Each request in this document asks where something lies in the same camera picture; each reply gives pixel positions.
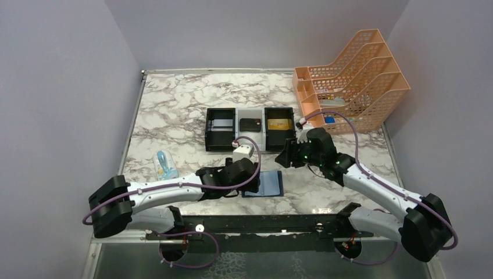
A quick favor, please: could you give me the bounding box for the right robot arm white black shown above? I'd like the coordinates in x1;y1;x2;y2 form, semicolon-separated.
275;128;458;262

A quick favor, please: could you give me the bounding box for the white middle sorting bin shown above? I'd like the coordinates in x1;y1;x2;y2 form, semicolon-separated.
234;107;267;153

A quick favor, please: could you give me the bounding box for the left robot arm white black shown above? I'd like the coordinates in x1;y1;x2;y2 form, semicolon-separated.
82;158;261;238

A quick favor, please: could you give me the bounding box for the silver card in bin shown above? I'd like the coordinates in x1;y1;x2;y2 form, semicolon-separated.
210;119;234;132

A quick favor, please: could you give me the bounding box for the aluminium table frame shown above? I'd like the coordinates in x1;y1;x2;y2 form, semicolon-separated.
95;70;430;278

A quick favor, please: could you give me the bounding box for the blue card holder wallet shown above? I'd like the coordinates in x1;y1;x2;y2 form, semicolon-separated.
241;170;284;198

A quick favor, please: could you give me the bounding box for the black card in bin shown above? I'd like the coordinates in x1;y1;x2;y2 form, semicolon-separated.
238;118;263;133

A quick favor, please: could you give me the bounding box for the orange plastic file organizer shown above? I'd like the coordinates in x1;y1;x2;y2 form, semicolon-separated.
292;29;410;135

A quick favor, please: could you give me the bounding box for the blue clear packaged item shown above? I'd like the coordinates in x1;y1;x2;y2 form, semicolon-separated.
153;150;179;181

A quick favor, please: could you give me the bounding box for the black left sorting bin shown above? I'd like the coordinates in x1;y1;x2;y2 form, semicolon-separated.
204;108;236;152

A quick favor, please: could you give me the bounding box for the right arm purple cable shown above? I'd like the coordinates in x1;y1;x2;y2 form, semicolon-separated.
298;111;459;266

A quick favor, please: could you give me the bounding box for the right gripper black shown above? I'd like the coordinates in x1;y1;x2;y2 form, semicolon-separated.
275;136;323;168

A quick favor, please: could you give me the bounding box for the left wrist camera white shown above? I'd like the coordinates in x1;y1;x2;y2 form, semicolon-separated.
231;141;255;162

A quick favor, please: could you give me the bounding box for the black metal mounting rail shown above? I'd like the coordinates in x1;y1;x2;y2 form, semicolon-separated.
145;214;373;253

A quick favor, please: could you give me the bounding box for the gold card in bin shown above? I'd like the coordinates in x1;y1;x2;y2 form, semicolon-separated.
267;119;293;131

